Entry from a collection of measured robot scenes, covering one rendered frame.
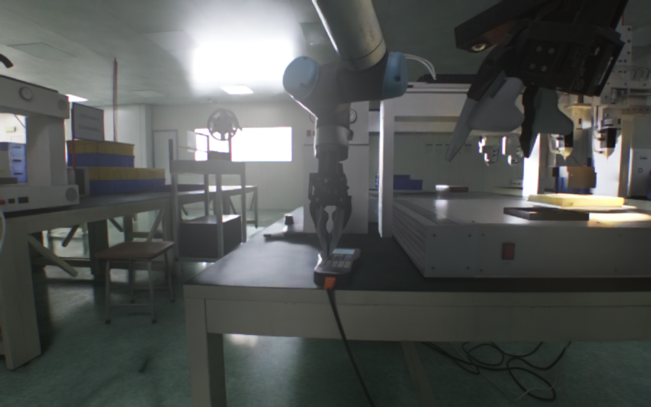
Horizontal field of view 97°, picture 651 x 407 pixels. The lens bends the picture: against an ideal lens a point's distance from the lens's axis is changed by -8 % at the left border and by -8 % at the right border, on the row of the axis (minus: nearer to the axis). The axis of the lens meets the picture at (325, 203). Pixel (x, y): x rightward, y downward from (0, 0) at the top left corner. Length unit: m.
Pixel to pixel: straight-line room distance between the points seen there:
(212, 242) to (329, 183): 2.47
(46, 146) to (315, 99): 1.90
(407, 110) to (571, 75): 0.72
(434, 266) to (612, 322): 0.32
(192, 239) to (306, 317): 2.59
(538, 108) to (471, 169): 8.13
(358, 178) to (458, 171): 7.46
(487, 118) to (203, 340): 0.57
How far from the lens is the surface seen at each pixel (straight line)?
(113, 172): 4.02
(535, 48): 0.38
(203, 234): 3.06
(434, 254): 0.61
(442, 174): 8.34
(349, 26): 0.49
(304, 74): 0.59
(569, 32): 0.36
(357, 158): 1.05
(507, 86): 0.37
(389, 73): 0.55
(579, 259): 0.73
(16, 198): 2.10
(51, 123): 2.32
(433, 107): 1.05
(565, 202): 0.97
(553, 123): 0.45
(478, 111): 0.35
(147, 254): 2.22
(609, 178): 1.34
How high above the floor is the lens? 0.94
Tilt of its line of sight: 5 degrees down
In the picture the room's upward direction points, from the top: straight up
